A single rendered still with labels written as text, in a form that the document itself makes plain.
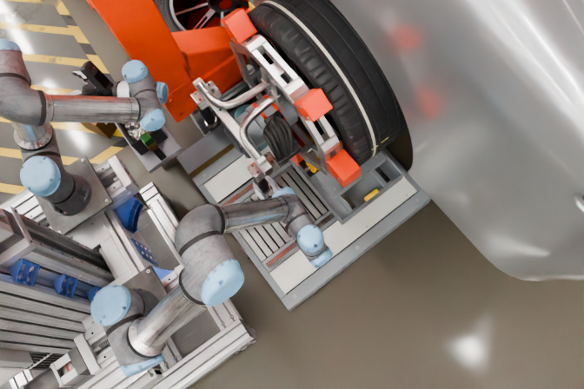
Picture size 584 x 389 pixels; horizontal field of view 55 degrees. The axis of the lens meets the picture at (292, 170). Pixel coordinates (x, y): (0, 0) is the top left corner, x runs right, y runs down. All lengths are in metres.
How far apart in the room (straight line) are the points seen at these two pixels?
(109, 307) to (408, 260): 1.45
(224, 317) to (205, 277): 1.09
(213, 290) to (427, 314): 1.45
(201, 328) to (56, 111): 1.22
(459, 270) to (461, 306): 0.16
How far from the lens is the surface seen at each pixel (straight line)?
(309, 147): 2.16
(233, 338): 2.43
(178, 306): 1.49
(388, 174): 2.59
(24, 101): 1.60
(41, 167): 1.94
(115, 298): 1.71
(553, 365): 2.72
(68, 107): 1.64
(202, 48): 2.22
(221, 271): 1.36
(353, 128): 1.74
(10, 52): 1.68
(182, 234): 1.41
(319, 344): 2.61
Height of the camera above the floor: 2.60
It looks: 68 degrees down
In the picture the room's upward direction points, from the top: 18 degrees counter-clockwise
